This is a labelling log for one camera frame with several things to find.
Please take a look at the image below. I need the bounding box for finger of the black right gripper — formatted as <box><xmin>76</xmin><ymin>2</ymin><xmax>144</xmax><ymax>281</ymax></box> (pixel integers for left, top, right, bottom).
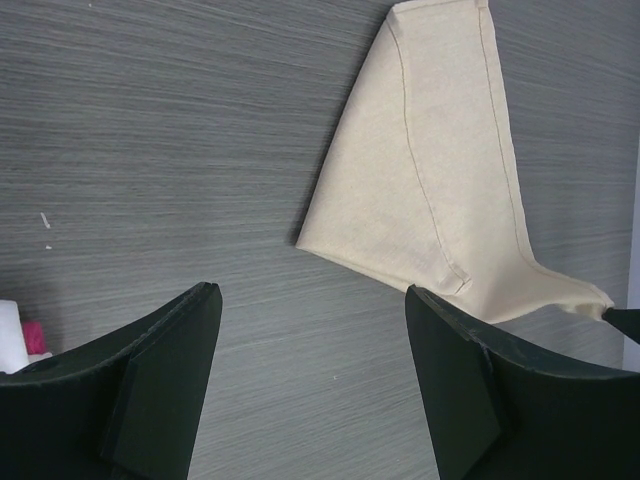
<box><xmin>602</xmin><ymin>308</ymin><xmax>640</xmax><ymax>344</ymax></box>

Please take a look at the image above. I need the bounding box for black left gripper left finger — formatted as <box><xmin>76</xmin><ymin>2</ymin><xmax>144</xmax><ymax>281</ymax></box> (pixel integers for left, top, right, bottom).
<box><xmin>1</xmin><ymin>282</ymin><xmax>222</xmax><ymax>479</ymax></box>

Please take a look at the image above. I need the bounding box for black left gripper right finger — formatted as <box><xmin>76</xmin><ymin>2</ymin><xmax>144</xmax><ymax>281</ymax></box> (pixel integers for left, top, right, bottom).
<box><xmin>405</xmin><ymin>286</ymin><xmax>639</xmax><ymax>479</ymax></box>

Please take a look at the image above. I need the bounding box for beige cloth napkin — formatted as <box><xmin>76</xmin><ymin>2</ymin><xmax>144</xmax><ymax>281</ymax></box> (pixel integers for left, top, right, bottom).
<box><xmin>296</xmin><ymin>0</ymin><xmax>612</xmax><ymax>323</ymax></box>

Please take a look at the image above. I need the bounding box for pink folded cloth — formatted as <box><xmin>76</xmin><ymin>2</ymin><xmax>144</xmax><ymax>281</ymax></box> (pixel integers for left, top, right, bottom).
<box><xmin>21</xmin><ymin>321</ymin><xmax>48</xmax><ymax>356</ymax></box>

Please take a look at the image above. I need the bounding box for white folded cloth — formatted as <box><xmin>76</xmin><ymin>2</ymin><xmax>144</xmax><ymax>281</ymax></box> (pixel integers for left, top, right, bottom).
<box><xmin>0</xmin><ymin>300</ymin><xmax>52</xmax><ymax>374</ymax></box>

